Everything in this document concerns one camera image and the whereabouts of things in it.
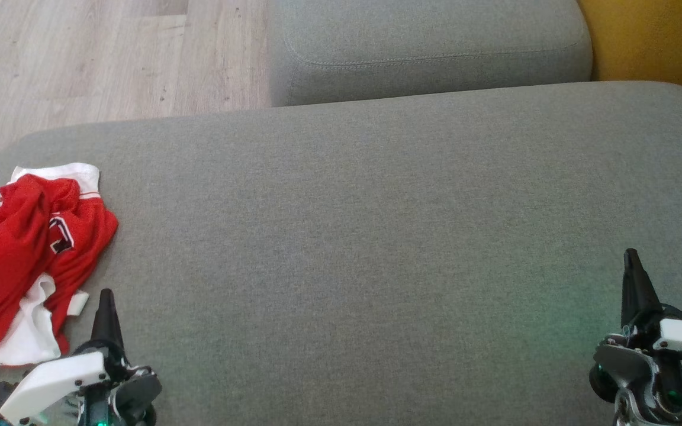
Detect red white t-shirt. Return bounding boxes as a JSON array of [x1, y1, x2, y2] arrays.
[[0, 163, 120, 367]]

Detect small grey sofa cushion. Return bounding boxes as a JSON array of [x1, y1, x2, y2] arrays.
[[266, 0, 594, 108]]

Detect yellow upholstered furniture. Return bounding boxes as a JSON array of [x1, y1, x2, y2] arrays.
[[577, 0, 682, 106]]

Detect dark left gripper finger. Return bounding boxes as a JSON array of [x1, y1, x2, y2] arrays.
[[90, 289, 125, 357]]

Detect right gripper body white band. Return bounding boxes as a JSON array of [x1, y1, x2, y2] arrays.
[[588, 303, 682, 426]]

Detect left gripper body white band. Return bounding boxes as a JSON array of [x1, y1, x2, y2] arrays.
[[0, 343, 163, 426]]

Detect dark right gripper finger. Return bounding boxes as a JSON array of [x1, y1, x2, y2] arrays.
[[620, 248, 662, 330]]

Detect large grey sofa seat cushion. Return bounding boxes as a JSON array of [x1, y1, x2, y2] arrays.
[[0, 81, 682, 426]]

